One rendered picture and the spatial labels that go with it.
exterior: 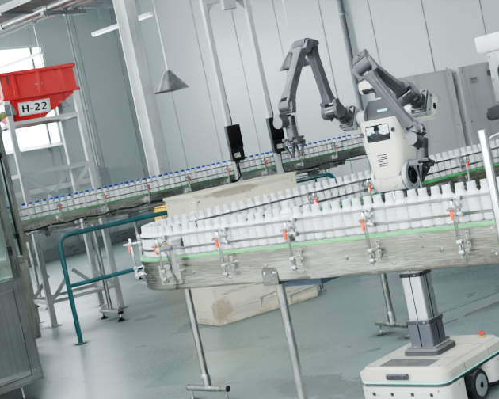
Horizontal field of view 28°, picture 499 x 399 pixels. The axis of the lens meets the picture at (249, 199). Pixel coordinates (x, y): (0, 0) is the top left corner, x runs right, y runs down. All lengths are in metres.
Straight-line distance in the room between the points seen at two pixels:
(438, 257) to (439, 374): 0.83
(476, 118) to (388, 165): 6.23
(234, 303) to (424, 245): 4.68
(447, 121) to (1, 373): 5.81
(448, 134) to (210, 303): 3.59
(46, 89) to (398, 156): 6.70
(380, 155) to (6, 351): 3.34
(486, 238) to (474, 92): 7.21
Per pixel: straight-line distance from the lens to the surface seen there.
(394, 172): 5.08
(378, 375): 5.14
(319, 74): 5.15
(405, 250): 4.38
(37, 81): 11.17
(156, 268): 5.45
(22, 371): 7.38
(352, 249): 4.54
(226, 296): 8.80
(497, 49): 8.47
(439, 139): 10.91
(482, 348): 5.27
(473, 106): 11.28
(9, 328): 7.31
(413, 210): 4.36
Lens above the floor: 1.49
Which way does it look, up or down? 3 degrees down
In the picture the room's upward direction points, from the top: 12 degrees counter-clockwise
